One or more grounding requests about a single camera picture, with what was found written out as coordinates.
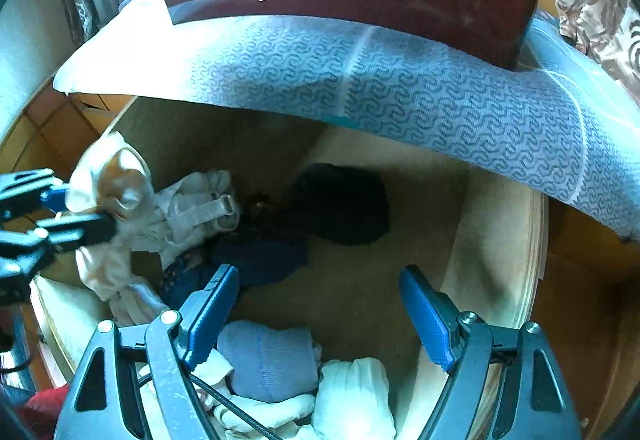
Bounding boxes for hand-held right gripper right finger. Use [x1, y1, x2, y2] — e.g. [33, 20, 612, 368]
[398, 264, 583, 440]

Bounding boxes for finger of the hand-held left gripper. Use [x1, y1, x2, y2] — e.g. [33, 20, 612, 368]
[0, 214, 119, 306]
[0, 168, 71, 221]

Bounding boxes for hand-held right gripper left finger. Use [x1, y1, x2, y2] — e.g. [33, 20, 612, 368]
[54, 264, 241, 440]

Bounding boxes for beige bra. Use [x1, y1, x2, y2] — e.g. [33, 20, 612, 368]
[67, 131, 161, 303]

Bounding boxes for blue-grey sock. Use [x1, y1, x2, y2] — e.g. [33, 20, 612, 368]
[217, 320, 322, 404]

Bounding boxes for navy lace underwear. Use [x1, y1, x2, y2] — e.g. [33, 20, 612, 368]
[159, 197, 311, 312]

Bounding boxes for white bra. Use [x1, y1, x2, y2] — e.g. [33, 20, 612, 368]
[107, 169, 242, 327]

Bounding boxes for wooden drawer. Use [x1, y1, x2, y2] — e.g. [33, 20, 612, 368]
[30, 95, 551, 440]

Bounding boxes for black sock bundle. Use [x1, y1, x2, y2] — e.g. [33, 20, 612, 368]
[287, 163, 392, 247]

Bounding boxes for dark red tin box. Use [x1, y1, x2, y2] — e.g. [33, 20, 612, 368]
[117, 0, 545, 71]

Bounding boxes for orange wooden cabinet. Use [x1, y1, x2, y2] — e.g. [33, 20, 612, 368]
[0, 92, 132, 173]

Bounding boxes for white folded garments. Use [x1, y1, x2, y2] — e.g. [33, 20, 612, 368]
[139, 354, 287, 440]

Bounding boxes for red cloth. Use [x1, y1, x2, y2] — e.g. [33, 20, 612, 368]
[24, 384, 70, 427]

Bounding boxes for blue checked cloth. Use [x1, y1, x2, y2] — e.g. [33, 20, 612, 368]
[52, 0, 640, 245]

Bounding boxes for brown patterned curtain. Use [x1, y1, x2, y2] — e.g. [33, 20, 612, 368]
[554, 0, 640, 88]

